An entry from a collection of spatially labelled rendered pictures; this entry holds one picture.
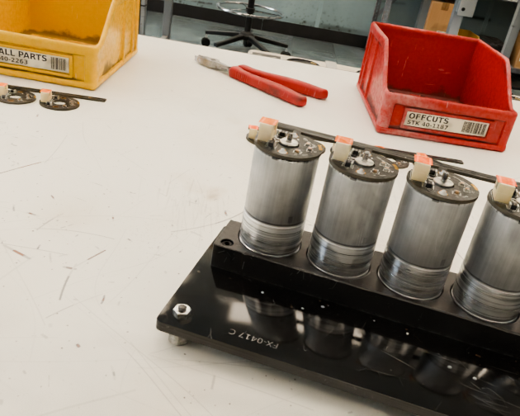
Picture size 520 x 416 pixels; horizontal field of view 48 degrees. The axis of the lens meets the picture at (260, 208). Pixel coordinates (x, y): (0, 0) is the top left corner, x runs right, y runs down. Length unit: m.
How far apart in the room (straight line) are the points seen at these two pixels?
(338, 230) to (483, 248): 0.05
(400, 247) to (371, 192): 0.02
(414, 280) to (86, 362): 0.12
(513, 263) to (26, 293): 0.17
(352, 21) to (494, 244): 4.42
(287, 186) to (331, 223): 0.02
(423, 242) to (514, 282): 0.03
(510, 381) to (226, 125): 0.25
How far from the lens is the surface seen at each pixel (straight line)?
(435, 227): 0.20
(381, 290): 0.22
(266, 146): 0.21
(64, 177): 0.31
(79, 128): 0.37
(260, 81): 0.48
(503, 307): 0.22
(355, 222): 0.21
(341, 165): 0.20
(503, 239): 0.21
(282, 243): 0.22
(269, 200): 0.21
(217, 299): 0.21
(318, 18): 4.59
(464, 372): 0.21
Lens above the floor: 0.89
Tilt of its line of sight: 28 degrees down
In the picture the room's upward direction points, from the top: 10 degrees clockwise
